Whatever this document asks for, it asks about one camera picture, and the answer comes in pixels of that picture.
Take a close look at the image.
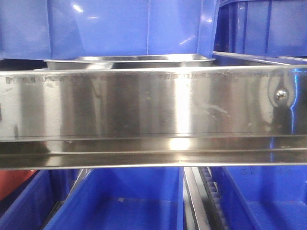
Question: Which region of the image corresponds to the silver metal tray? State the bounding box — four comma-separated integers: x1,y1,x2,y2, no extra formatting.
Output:
45,54,215,70

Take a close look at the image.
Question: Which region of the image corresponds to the blue bin lower middle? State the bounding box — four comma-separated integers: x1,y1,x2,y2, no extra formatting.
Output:
46,167,184,230

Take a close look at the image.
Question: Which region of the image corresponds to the blue bin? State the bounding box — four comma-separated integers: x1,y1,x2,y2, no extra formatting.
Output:
0,169,78,230
211,165,307,230
46,167,184,230

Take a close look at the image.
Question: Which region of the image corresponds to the roller track divider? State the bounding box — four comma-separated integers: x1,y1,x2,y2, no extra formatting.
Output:
183,167,229,230

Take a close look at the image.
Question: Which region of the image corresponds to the blue bin lower right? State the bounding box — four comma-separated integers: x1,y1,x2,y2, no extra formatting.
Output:
211,165,307,230

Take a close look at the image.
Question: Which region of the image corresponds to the large blue crate upper middle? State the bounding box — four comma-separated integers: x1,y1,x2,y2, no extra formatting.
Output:
0,0,219,60

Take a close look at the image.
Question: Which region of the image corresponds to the blue crate upper right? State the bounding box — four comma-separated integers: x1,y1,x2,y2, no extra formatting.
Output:
214,0,307,57

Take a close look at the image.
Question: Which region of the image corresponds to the blue bin lower left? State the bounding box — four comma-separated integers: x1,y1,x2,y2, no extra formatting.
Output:
0,169,78,230

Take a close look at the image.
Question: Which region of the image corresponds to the red bin lower left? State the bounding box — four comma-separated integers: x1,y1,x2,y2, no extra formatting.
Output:
0,170,36,200

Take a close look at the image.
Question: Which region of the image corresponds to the stainless steel shelf rail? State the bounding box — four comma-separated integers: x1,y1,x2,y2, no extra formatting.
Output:
0,65,307,170

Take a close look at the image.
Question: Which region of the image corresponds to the left metal divider rail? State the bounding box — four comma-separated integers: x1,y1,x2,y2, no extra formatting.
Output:
40,169,93,230

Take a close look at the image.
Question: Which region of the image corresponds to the shiny rail screw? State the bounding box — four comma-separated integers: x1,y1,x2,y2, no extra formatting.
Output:
276,89,287,100

